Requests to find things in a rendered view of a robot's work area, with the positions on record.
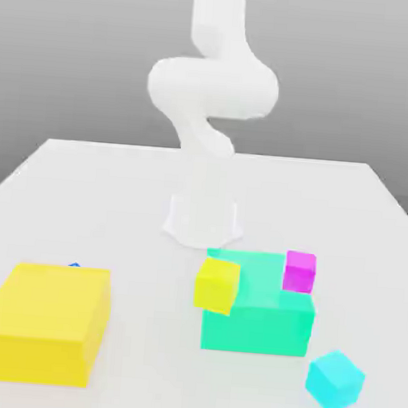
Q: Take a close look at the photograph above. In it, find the large yellow box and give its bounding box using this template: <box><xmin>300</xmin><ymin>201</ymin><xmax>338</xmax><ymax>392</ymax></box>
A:
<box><xmin>0</xmin><ymin>260</ymin><xmax>114</xmax><ymax>390</ymax></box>

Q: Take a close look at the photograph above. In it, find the small yellow cube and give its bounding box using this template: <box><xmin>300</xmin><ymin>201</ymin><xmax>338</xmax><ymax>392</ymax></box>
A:
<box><xmin>192</xmin><ymin>256</ymin><xmax>243</xmax><ymax>317</ymax></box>

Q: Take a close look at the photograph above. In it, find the small cyan cube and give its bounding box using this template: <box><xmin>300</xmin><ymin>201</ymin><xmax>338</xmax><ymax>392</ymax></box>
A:
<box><xmin>303</xmin><ymin>347</ymin><xmax>368</xmax><ymax>408</ymax></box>

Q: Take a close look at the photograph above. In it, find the large green box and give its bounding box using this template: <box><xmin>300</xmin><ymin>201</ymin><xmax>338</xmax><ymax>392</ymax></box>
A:
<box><xmin>198</xmin><ymin>246</ymin><xmax>321</xmax><ymax>359</ymax></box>

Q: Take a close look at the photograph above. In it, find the small magenta cube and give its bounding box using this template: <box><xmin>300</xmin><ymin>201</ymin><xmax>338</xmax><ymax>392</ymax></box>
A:
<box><xmin>281</xmin><ymin>250</ymin><xmax>318</xmax><ymax>295</ymax></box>

